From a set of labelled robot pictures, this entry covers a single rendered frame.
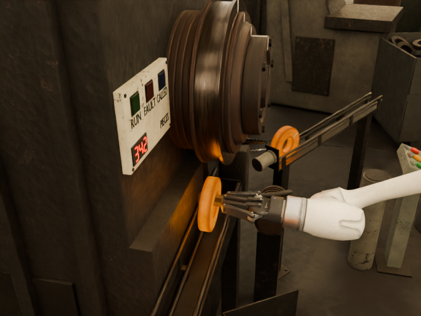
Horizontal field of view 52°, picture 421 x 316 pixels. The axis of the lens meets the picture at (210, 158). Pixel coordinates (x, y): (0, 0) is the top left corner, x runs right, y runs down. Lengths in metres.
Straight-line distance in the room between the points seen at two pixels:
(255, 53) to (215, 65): 0.14
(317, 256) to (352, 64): 2.03
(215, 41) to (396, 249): 1.57
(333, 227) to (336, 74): 2.90
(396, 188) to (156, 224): 0.66
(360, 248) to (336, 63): 2.07
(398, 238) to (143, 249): 1.53
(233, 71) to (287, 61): 2.95
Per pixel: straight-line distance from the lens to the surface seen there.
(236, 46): 1.12
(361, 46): 3.87
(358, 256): 2.29
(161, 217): 1.09
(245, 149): 1.58
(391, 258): 2.36
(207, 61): 1.05
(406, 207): 2.19
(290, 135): 1.83
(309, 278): 2.23
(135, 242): 1.03
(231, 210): 1.16
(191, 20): 1.17
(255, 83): 1.11
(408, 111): 3.38
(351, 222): 1.16
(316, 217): 1.14
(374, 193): 1.31
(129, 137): 0.88
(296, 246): 2.41
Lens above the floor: 1.51
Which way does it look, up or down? 28 degrees down
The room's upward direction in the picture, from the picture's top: 1 degrees counter-clockwise
